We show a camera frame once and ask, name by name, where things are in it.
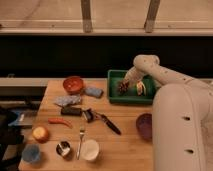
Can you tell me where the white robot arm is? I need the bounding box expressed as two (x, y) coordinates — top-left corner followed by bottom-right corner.
(124, 55), (213, 171)

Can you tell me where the green plastic tray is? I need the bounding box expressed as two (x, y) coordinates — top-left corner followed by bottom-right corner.
(107, 70), (157, 105)

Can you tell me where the blue sponge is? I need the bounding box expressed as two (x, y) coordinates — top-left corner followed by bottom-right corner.
(85, 87), (103, 98)

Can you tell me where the purple bowl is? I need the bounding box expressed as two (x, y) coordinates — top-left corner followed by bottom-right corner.
(136, 113), (152, 141)

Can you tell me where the red bowl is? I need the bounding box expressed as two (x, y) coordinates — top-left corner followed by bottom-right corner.
(63, 76), (84, 94)

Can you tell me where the crumpled grey cloth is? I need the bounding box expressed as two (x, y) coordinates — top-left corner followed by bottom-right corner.
(54, 95), (81, 107)

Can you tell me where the silver fork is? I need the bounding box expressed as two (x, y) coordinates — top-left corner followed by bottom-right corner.
(76, 129), (85, 160)

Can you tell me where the black rectangular block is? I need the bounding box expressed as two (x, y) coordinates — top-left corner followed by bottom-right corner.
(61, 107), (82, 116)

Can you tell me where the white cup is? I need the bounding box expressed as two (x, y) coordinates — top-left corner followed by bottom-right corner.
(81, 139), (100, 162)

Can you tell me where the small metal cup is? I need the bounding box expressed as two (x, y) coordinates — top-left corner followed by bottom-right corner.
(56, 141), (71, 157)

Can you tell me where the red yellow apple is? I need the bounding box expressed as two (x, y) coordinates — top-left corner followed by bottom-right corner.
(32, 126), (49, 143)

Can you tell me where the blue plastic cup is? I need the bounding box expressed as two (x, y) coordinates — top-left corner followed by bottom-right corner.
(22, 144), (41, 164)

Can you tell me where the black chair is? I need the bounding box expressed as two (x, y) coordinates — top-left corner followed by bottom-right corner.
(0, 106), (24, 171)

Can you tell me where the black handled peeler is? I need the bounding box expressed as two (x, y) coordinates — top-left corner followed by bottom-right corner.
(83, 109), (121, 135)

